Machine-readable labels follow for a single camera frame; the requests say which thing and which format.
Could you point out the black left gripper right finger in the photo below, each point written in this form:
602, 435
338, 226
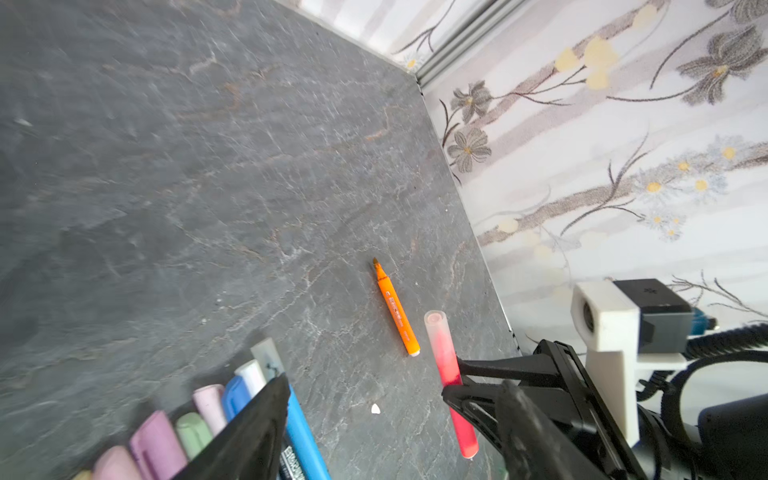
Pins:
531, 445

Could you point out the pale pink pen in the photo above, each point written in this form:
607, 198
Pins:
208, 402

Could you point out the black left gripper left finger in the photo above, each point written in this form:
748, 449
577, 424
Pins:
251, 444

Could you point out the purple pastel pen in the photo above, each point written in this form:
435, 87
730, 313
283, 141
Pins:
156, 448

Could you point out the dark blue marker pen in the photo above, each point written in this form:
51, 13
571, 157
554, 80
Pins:
235, 398

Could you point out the green pastel pen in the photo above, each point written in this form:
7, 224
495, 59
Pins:
193, 434

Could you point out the orange highlighter pen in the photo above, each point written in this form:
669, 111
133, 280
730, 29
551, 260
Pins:
396, 310

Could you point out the black white marker pen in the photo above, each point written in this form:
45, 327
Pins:
254, 380

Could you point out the yellow pastel pen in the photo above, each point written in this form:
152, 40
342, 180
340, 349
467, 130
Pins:
83, 475

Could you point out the light blue highlighter pen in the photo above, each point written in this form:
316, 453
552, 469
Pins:
299, 435

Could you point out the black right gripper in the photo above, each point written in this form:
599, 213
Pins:
566, 408

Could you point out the pink highlighter pen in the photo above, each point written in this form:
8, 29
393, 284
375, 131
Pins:
444, 353

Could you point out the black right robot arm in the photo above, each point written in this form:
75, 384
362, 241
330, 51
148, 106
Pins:
729, 441

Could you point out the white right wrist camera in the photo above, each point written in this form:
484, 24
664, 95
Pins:
630, 327

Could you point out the pink pastel pen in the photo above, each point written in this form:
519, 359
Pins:
116, 463

